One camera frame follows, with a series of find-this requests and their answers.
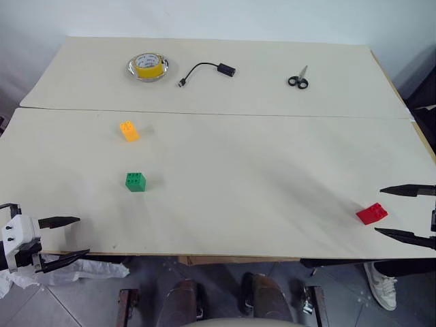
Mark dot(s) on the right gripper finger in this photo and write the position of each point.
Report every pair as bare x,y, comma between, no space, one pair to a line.
408,235
412,190

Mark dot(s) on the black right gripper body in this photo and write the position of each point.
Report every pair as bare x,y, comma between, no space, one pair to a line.
434,221

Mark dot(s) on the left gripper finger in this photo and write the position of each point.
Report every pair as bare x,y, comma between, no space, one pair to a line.
66,259
58,222

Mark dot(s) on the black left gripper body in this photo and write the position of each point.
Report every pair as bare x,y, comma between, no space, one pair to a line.
29,259

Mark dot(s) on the crumpled white plastic sheet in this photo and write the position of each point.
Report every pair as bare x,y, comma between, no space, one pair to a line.
85,272

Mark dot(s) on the dark trouser leg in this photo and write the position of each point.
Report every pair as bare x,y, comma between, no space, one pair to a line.
408,267

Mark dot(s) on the red toy brick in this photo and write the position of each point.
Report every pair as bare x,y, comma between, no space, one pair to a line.
370,215

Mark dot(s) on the white sneaker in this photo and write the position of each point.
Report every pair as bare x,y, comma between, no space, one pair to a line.
383,287

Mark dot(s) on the green toy brick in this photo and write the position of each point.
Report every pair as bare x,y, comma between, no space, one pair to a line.
135,184

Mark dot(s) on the black chair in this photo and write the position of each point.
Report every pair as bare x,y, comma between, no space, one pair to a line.
420,88

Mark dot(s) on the orange toy brick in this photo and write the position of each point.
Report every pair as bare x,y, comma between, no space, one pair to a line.
130,133

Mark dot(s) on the dark rounded brown shape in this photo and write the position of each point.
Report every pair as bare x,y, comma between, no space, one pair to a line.
267,296
180,301

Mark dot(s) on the beige paper table sheet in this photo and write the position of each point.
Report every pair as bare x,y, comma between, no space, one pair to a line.
238,85
238,190

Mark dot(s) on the yellow tape roll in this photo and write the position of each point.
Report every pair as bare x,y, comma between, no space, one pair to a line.
148,69

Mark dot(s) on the clear tape roll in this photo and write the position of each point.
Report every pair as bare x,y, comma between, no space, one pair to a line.
165,68

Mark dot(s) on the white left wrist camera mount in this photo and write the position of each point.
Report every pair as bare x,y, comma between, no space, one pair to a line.
19,229

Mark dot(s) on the brown wooden frame post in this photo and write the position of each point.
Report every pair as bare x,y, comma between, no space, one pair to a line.
126,308

